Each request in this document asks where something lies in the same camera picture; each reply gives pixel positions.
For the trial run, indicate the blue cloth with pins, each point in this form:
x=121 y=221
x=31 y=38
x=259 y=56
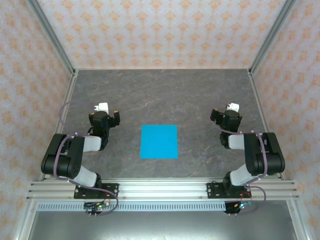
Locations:
x=159 y=142

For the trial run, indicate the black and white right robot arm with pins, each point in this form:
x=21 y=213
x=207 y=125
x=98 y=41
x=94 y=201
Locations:
x=262 y=160

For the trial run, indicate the grey metal sheet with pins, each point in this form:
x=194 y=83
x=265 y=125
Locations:
x=160 y=226

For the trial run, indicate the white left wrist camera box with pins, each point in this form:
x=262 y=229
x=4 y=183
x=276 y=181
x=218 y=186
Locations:
x=103 y=107

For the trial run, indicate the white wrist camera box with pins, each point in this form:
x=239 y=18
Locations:
x=103 y=107
x=233 y=107

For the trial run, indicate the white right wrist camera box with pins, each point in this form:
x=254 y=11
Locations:
x=233 y=107

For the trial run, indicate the aluminium table side rail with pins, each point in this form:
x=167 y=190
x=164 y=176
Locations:
x=265 y=125
x=61 y=125

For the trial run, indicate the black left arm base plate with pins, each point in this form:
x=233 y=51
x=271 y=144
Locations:
x=111 y=191

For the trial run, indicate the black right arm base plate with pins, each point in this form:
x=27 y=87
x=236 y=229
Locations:
x=215 y=191

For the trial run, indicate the aluminium mounting rail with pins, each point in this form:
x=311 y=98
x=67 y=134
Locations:
x=162 y=190

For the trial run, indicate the aluminium frame post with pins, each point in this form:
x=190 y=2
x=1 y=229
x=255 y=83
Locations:
x=50 y=35
x=273 y=35

